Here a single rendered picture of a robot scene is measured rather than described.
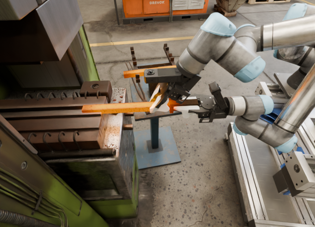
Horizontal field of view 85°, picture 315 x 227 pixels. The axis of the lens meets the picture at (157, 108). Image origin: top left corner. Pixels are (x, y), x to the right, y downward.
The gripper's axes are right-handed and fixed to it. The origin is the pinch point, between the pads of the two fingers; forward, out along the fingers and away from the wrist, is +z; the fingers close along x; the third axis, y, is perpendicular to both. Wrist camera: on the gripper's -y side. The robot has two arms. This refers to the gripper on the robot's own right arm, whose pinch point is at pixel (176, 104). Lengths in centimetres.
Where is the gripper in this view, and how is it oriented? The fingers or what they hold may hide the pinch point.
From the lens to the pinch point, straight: 63.8
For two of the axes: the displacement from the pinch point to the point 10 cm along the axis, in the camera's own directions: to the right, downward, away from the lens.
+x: -0.5, -7.3, 6.8
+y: 0.1, 6.8, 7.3
